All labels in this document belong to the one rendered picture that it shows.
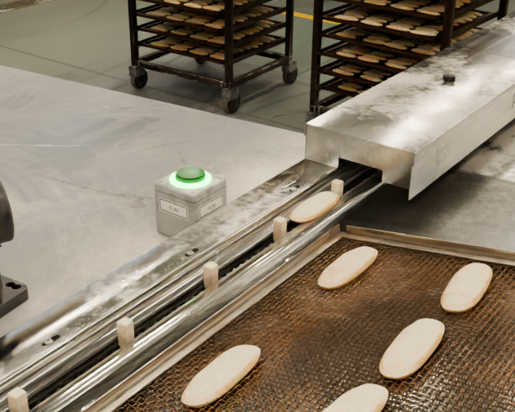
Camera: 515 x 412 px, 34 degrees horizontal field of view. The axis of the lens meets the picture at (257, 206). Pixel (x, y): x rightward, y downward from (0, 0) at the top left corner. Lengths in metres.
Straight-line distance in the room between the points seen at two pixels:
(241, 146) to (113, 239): 0.36
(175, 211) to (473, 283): 0.43
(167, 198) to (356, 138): 0.28
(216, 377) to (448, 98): 0.76
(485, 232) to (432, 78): 0.37
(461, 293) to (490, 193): 0.48
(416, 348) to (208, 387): 0.18
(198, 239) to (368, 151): 0.30
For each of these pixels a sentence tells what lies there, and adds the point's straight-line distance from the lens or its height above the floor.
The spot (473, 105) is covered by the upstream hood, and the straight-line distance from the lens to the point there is 1.35.
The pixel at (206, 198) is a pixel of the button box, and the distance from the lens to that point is 1.09.
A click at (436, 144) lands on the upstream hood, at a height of 0.91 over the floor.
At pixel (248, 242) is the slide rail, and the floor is 0.85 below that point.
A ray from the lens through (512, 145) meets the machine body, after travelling 1.49.
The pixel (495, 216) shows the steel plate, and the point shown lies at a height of 0.82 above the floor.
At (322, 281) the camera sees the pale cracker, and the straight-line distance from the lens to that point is 0.88.
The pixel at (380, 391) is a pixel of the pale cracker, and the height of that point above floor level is 0.93.
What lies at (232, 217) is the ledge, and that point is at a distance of 1.08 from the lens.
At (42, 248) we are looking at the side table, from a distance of 1.13.
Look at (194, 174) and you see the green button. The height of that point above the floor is 0.91.
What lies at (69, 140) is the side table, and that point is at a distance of 1.45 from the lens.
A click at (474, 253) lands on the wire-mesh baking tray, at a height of 0.92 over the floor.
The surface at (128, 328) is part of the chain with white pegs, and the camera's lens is 0.88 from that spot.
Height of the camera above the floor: 1.37
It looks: 27 degrees down
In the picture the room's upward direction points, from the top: 1 degrees clockwise
